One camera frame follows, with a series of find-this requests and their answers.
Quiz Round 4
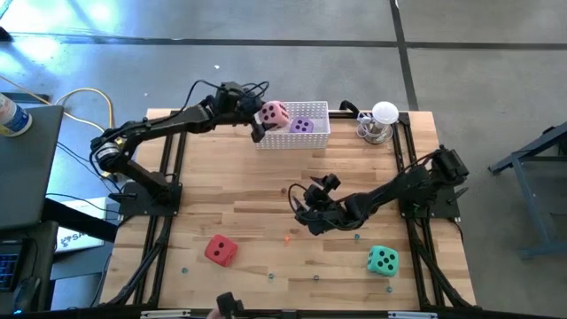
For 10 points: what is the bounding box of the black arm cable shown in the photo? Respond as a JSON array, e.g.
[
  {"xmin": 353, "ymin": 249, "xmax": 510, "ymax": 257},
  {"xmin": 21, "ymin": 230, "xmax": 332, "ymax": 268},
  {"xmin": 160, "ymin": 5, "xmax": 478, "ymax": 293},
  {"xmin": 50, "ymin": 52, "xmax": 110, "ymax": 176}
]
[
  {"xmin": 183, "ymin": 79, "xmax": 271, "ymax": 112},
  {"xmin": 287, "ymin": 182, "xmax": 314, "ymax": 222}
]

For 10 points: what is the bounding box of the large green foam die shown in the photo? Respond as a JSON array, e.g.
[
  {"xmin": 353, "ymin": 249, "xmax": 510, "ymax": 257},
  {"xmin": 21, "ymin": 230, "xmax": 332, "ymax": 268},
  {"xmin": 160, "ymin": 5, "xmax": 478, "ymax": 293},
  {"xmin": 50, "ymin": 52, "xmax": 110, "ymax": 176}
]
[{"xmin": 366, "ymin": 245, "xmax": 400, "ymax": 278}]

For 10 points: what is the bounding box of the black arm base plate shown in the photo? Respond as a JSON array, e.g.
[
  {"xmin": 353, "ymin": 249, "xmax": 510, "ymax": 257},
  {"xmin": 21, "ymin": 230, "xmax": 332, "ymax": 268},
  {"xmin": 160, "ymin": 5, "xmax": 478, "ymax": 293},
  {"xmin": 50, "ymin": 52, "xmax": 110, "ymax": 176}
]
[
  {"xmin": 396, "ymin": 183, "xmax": 462, "ymax": 221},
  {"xmin": 108, "ymin": 182, "xmax": 181, "ymax": 218}
]

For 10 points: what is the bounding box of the black desk support bar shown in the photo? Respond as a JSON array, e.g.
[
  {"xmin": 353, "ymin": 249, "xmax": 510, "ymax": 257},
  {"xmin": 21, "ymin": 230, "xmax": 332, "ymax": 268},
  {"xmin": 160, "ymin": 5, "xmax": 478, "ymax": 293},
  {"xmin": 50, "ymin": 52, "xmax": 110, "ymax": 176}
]
[{"xmin": 42, "ymin": 197, "xmax": 120, "ymax": 244}]

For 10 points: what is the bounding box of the backlit black keyboard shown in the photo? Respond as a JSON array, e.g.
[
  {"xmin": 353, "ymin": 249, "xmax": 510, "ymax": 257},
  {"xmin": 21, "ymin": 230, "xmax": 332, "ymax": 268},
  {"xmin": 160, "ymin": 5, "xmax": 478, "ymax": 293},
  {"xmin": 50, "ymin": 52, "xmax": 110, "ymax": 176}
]
[{"xmin": 0, "ymin": 252, "xmax": 21, "ymax": 293}]

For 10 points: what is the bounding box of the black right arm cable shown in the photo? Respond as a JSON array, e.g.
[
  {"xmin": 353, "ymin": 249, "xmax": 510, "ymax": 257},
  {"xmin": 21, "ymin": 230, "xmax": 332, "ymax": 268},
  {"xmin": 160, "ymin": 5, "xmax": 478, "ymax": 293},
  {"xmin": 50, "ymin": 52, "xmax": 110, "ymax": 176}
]
[{"xmin": 287, "ymin": 182, "xmax": 314, "ymax": 222}]

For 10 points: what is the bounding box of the black computer mouse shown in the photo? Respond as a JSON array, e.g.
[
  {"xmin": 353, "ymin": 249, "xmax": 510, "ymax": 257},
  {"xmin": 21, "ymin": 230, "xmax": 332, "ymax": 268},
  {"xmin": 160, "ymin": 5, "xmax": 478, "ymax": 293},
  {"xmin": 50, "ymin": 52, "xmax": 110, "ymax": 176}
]
[{"xmin": 12, "ymin": 276, "xmax": 42, "ymax": 314}]

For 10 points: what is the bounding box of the grey side desk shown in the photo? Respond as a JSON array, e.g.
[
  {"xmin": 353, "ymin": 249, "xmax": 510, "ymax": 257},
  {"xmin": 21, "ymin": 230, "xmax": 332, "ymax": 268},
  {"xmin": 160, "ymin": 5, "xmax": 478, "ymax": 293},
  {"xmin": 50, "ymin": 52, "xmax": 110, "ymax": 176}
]
[{"xmin": 0, "ymin": 105, "xmax": 66, "ymax": 230}]

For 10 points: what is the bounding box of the yellow cable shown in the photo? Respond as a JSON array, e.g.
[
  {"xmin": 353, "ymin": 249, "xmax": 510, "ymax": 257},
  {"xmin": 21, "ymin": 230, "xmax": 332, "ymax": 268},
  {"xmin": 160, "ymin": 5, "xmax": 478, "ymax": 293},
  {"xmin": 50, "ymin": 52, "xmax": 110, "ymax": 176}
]
[{"xmin": 0, "ymin": 74, "xmax": 126, "ymax": 181}]

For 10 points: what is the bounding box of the black handheld device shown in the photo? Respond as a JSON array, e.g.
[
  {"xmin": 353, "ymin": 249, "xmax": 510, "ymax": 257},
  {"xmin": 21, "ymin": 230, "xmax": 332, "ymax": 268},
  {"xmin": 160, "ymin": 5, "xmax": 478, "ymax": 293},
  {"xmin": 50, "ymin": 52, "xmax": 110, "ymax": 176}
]
[{"xmin": 215, "ymin": 291, "xmax": 245, "ymax": 319}]

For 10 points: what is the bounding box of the large purple foam die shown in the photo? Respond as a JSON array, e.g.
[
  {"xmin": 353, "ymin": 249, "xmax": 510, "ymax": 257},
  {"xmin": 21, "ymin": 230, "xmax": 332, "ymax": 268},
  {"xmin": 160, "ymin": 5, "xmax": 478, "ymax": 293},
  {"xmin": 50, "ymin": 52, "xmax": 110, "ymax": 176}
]
[{"xmin": 289, "ymin": 116, "xmax": 315, "ymax": 135}]

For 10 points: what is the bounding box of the black aluminium table frame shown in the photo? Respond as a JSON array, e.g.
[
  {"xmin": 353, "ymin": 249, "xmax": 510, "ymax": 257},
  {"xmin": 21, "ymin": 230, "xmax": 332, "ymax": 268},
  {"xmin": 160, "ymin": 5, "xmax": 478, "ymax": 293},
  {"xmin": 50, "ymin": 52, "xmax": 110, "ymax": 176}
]
[{"xmin": 99, "ymin": 99, "xmax": 478, "ymax": 311}]

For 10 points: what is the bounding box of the large red foam die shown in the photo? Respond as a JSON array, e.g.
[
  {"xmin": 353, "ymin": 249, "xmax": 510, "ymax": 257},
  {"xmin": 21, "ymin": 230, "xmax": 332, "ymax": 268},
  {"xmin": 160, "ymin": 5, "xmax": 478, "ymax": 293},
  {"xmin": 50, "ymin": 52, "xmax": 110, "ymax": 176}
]
[{"xmin": 204, "ymin": 234, "xmax": 239, "ymax": 268}]

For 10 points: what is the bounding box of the white bottle blue label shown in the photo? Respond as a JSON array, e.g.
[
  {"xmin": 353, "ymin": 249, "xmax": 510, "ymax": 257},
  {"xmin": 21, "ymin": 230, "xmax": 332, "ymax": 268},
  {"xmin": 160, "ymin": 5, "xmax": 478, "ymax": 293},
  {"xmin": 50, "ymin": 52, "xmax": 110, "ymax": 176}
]
[{"xmin": 0, "ymin": 92, "xmax": 34, "ymax": 137}]

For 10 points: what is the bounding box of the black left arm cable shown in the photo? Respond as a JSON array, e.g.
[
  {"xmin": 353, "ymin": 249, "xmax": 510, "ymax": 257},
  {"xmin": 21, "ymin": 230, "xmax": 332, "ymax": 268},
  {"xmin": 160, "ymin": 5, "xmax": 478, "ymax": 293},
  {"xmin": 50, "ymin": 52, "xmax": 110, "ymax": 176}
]
[{"xmin": 183, "ymin": 79, "xmax": 271, "ymax": 112}]

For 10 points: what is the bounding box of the black lower desk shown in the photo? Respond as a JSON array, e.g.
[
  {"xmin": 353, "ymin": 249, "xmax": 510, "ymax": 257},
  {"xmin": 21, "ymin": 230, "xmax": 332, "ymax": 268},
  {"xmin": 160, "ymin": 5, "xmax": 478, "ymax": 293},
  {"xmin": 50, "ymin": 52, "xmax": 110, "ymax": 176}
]
[{"xmin": 0, "ymin": 220, "xmax": 61, "ymax": 314}]

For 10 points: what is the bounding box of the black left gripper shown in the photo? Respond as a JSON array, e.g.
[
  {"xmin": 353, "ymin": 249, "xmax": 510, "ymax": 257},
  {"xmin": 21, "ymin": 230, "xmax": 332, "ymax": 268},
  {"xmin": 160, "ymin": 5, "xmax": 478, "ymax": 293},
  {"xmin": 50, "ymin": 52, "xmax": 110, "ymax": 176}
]
[{"xmin": 213, "ymin": 80, "xmax": 280, "ymax": 144}]

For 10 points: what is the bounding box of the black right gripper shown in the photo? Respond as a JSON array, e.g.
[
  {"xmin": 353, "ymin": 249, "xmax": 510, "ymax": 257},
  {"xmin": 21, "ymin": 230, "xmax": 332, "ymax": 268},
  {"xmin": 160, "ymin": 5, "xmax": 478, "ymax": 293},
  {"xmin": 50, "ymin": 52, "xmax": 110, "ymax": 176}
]
[{"xmin": 290, "ymin": 174, "xmax": 352, "ymax": 237}]

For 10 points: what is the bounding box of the white printed box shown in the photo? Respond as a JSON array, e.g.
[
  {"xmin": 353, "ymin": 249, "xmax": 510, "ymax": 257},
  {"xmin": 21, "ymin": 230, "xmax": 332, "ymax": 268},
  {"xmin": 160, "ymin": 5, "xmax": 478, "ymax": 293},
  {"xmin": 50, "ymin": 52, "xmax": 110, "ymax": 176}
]
[{"xmin": 55, "ymin": 197, "xmax": 110, "ymax": 254}]

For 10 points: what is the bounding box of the white bracket bar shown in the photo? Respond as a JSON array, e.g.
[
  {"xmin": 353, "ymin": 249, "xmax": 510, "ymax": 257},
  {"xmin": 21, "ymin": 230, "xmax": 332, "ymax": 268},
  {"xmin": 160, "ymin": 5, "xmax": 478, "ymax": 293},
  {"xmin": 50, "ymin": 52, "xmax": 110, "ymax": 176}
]
[
  {"xmin": 388, "ymin": 311, "xmax": 438, "ymax": 319},
  {"xmin": 140, "ymin": 309, "xmax": 191, "ymax": 319}
]

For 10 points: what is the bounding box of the white coiled cable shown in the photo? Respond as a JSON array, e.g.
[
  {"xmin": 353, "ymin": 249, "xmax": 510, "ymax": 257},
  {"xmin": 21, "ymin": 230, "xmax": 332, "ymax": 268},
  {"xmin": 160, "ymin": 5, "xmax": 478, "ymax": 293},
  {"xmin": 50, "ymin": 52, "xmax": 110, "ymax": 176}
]
[{"xmin": 356, "ymin": 111, "xmax": 377, "ymax": 139}]

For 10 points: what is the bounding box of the large pink foam die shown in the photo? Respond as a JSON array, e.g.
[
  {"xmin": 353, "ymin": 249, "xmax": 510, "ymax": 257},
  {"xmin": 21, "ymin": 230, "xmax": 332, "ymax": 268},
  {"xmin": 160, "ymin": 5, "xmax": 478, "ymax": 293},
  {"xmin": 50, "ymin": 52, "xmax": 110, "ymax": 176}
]
[{"xmin": 258, "ymin": 100, "xmax": 291, "ymax": 131}]

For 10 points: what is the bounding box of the white perforated basket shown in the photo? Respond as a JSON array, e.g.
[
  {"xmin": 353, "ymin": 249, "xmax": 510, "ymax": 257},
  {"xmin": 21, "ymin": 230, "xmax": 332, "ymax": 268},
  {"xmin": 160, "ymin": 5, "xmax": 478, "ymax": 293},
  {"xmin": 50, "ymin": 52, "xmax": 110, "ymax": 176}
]
[{"xmin": 254, "ymin": 100, "xmax": 331, "ymax": 151}]

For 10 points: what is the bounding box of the blue metal stand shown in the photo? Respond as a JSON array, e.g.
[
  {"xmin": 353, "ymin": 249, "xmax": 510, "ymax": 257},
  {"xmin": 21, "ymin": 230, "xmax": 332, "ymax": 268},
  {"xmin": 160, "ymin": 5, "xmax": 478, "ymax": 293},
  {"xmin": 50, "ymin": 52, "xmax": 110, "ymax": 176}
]
[{"xmin": 488, "ymin": 121, "xmax": 567, "ymax": 261}]

